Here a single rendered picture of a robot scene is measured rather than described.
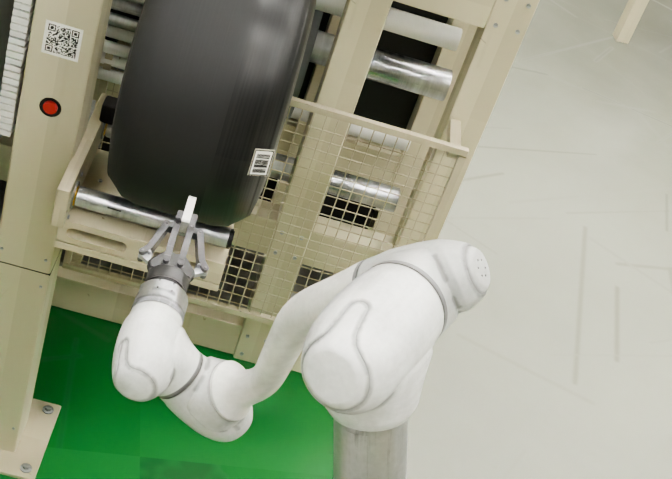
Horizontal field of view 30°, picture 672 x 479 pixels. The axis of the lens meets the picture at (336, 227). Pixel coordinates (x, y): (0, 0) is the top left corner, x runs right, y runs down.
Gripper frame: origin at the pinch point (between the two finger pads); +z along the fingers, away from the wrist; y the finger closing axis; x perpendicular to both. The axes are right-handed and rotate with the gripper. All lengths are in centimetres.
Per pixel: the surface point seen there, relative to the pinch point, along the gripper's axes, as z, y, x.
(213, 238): 21.4, -6.1, 26.0
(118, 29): 72, 28, 19
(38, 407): 34, 25, 118
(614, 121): 285, -166, 154
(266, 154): 14.0, -11.1, -7.1
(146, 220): 21.3, 8.4, 26.2
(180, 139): 12.0, 5.1, -6.5
